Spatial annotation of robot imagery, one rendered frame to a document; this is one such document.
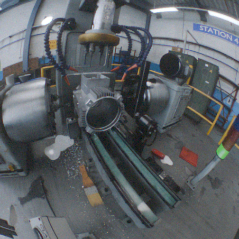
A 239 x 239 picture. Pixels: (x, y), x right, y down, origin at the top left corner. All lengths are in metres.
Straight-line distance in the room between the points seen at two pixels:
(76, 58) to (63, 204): 0.72
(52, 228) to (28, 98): 0.34
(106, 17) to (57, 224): 0.59
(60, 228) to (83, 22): 0.78
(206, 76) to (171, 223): 3.32
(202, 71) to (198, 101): 0.92
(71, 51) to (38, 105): 0.40
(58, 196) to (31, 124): 0.30
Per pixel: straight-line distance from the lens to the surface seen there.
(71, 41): 0.66
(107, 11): 0.50
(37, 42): 5.76
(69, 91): 0.56
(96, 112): 0.58
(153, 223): 0.35
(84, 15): 0.71
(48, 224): 0.18
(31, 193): 0.54
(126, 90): 0.61
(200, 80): 3.44
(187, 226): 0.57
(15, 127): 0.40
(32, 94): 0.37
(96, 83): 0.45
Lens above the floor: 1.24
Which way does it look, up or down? 33 degrees down
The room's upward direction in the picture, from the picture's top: 10 degrees clockwise
